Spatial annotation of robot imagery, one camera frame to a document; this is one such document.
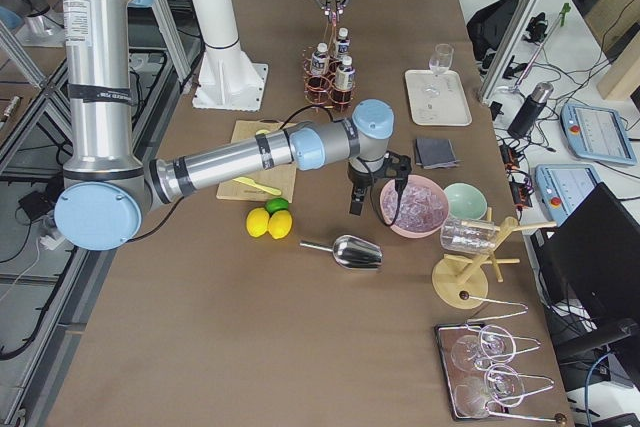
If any metal ice scoop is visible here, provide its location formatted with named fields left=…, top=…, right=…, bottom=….
left=299, top=235, right=383, bottom=271

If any blue teach pendant upper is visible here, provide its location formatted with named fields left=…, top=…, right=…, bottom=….
left=561, top=103, right=637, bottom=166

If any black thermos bottle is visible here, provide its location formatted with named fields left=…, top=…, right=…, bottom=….
left=507, top=82, right=554, bottom=139

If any white rabbit tray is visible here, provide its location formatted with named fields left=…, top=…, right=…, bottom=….
left=404, top=69, right=472, bottom=127

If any clear glass on rack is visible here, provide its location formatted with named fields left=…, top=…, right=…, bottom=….
left=440, top=217, right=499, bottom=254

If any grey folded cloth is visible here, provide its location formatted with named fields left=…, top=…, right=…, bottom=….
left=414, top=137, right=459, bottom=169

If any pink bowl with ice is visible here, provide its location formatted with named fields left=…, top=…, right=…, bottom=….
left=379, top=175, right=449, bottom=238

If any clear wine glass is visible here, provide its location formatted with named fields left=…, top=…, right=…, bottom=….
left=429, top=43, right=454, bottom=75

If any black glass holder tray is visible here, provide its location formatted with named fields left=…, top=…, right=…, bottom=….
left=434, top=323, right=566, bottom=425

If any wooden cup rack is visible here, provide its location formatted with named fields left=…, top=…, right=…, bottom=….
left=431, top=209, right=557, bottom=309

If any blue teach pendant lower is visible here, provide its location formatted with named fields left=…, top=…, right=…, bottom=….
left=534, top=163, right=601, bottom=225

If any yellow lemon lower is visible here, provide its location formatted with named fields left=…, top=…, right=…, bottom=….
left=267, top=210, right=293, bottom=240

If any yellow lemon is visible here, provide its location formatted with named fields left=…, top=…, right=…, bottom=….
left=267, top=210, right=293, bottom=240
left=245, top=207, right=270, bottom=238

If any bamboo cutting board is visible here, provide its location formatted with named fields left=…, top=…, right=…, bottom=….
left=216, top=120, right=297, bottom=202

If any copper wire bottle basket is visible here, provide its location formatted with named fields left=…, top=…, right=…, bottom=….
left=302, top=22, right=355, bottom=112

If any yellow lemon upper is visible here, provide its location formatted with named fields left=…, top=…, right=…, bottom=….
left=245, top=207, right=270, bottom=238

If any yellow plastic knife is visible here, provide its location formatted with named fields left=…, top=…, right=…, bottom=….
left=233, top=176, right=282, bottom=197

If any tea bottle in basket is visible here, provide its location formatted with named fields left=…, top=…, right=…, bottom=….
left=309, top=42, right=329, bottom=76
left=333, top=55, right=355, bottom=108

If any hanging wine glass upper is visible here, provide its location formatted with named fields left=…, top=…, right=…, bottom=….
left=450, top=325, right=516, bottom=372

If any green lime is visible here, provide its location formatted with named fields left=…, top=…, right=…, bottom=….
left=265, top=197, right=289, bottom=215

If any black monitor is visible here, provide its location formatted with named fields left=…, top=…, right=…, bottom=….
left=545, top=183, right=639, bottom=371

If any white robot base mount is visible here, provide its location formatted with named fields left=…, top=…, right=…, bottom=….
left=192, top=0, right=268, bottom=112

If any blue teach pendant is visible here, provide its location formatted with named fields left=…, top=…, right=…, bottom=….
left=561, top=103, right=637, bottom=166
left=534, top=163, right=601, bottom=225

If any hanging wine glass lower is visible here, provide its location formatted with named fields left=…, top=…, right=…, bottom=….
left=453, top=364, right=524, bottom=419

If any hanging wine glass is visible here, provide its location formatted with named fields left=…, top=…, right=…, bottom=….
left=450, top=325, right=516, bottom=372
left=453, top=364, right=524, bottom=419

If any green bowl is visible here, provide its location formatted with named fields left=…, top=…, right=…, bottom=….
left=444, top=183, right=488, bottom=220

